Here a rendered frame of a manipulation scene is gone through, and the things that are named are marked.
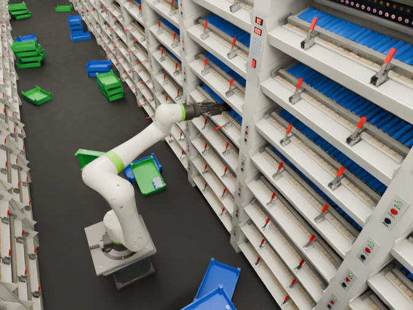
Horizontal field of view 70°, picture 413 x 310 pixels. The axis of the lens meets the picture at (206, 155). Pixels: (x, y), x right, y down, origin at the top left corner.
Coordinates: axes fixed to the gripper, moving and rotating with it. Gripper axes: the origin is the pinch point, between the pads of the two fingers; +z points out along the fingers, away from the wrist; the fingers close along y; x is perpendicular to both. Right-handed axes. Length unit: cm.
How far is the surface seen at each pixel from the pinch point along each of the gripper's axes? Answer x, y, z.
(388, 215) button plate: -21, -99, -7
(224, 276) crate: 100, -45, -5
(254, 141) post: -1.3, -34.8, -3.9
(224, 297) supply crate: 63, -71, -28
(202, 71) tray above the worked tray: -13.5, 18.0, -6.7
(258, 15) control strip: -55, -29, -14
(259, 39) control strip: -48, -32, -13
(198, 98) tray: 7.5, 24.9, -2.6
